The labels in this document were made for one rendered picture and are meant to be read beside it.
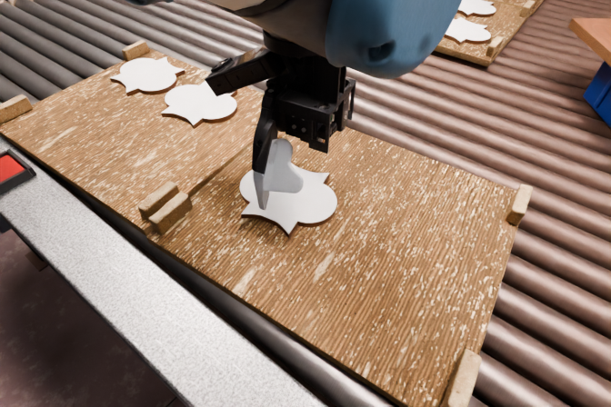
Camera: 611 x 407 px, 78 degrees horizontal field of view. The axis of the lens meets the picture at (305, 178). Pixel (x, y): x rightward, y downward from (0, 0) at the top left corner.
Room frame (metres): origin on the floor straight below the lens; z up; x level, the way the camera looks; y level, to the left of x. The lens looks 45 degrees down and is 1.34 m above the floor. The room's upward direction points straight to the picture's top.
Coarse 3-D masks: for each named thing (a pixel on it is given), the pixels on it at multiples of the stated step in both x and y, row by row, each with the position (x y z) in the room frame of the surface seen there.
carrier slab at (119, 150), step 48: (96, 96) 0.62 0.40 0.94; (144, 96) 0.62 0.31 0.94; (240, 96) 0.62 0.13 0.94; (48, 144) 0.48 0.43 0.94; (96, 144) 0.48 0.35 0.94; (144, 144) 0.48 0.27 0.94; (192, 144) 0.48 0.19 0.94; (240, 144) 0.48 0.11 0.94; (96, 192) 0.37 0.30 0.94; (144, 192) 0.37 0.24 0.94; (192, 192) 0.38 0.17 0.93
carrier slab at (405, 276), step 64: (384, 192) 0.37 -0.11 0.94; (448, 192) 0.37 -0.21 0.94; (512, 192) 0.37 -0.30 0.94; (192, 256) 0.26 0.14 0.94; (256, 256) 0.26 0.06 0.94; (320, 256) 0.26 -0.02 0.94; (384, 256) 0.26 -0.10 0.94; (448, 256) 0.26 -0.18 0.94; (320, 320) 0.18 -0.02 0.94; (384, 320) 0.18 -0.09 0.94; (448, 320) 0.18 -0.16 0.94; (384, 384) 0.12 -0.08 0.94
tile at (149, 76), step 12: (132, 60) 0.74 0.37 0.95; (144, 60) 0.74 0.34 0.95; (156, 60) 0.74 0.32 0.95; (120, 72) 0.70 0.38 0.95; (132, 72) 0.70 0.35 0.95; (144, 72) 0.70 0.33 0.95; (156, 72) 0.70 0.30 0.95; (168, 72) 0.70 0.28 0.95; (180, 72) 0.70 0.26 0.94; (132, 84) 0.65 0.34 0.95; (144, 84) 0.65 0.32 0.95; (156, 84) 0.65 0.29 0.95; (168, 84) 0.65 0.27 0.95
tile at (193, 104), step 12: (192, 84) 0.65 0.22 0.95; (204, 84) 0.65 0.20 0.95; (168, 96) 0.61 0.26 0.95; (180, 96) 0.61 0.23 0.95; (192, 96) 0.61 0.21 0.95; (204, 96) 0.61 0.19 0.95; (228, 96) 0.61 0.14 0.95; (168, 108) 0.57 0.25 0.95; (180, 108) 0.57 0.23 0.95; (192, 108) 0.57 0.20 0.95; (204, 108) 0.57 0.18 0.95; (216, 108) 0.57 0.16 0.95; (228, 108) 0.57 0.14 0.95; (192, 120) 0.53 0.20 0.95; (204, 120) 0.54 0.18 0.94; (216, 120) 0.54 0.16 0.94
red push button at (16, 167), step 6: (6, 156) 0.46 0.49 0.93; (0, 162) 0.44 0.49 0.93; (6, 162) 0.44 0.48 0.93; (12, 162) 0.44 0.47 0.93; (0, 168) 0.43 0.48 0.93; (6, 168) 0.43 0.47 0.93; (12, 168) 0.43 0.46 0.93; (18, 168) 0.43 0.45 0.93; (0, 174) 0.42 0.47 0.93; (6, 174) 0.42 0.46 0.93; (12, 174) 0.42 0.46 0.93; (0, 180) 0.40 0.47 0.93
